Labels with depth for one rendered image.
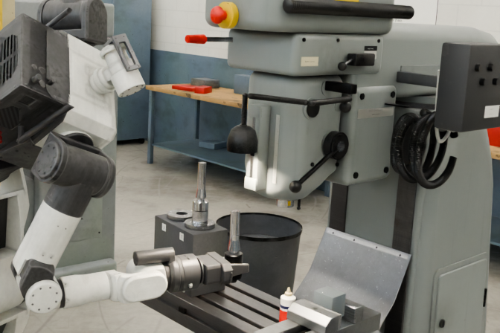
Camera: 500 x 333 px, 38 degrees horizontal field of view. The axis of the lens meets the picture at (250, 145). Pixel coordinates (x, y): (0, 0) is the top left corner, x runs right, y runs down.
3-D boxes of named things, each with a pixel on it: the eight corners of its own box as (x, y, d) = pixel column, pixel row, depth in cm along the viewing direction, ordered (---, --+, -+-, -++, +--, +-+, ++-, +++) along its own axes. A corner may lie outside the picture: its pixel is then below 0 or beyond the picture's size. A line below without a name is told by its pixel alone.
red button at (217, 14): (219, 24, 162) (219, 6, 161) (207, 23, 165) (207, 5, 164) (230, 24, 164) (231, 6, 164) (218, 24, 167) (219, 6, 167)
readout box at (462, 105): (466, 134, 173) (475, 44, 169) (432, 128, 179) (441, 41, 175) (507, 128, 186) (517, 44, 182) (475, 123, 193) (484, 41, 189)
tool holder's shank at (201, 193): (208, 201, 212) (210, 163, 210) (199, 202, 210) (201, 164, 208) (202, 198, 214) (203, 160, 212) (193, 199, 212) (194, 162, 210)
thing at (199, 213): (210, 222, 213) (211, 204, 212) (198, 224, 210) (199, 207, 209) (201, 218, 216) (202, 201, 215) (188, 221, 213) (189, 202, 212)
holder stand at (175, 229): (190, 297, 209) (193, 230, 205) (152, 273, 226) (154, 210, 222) (225, 290, 216) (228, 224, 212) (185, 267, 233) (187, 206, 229)
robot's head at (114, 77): (106, 102, 165) (133, 85, 161) (87, 62, 166) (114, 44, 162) (124, 100, 171) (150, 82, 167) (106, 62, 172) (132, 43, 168)
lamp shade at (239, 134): (221, 150, 171) (222, 124, 169) (236, 146, 177) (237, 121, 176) (248, 154, 167) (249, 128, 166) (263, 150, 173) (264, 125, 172)
